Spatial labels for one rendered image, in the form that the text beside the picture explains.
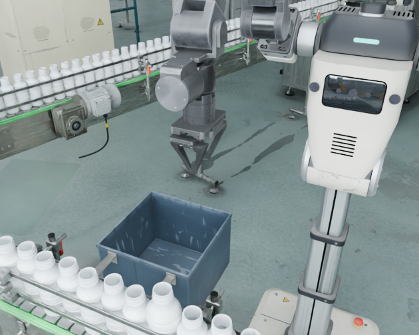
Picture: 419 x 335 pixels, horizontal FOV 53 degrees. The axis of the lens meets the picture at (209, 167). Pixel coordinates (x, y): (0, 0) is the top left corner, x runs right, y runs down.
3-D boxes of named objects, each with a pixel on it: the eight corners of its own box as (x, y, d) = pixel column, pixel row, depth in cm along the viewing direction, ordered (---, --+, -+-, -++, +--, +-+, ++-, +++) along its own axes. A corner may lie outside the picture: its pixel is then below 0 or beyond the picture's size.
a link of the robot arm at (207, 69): (221, 52, 71) (190, 48, 73) (204, 64, 65) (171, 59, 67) (220, 91, 74) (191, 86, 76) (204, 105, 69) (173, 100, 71)
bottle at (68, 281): (84, 299, 102) (72, 248, 93) (98, 313, 98) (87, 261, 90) (61, 314, 98) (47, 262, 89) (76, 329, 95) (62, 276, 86)
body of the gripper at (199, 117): (169, 135, 73) (167, 96, 70) (195, 113, 81) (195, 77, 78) (203, 143, 71) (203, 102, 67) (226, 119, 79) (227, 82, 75)
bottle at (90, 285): (102, 340, 92) (90, 288, 83) (79, 331, 94) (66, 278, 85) (117, 320, 97) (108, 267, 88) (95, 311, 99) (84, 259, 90)
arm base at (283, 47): (289, 54, 111) (300, 9, 110) (283, 46, 103) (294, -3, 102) (257, 50, 114) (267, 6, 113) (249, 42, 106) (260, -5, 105)
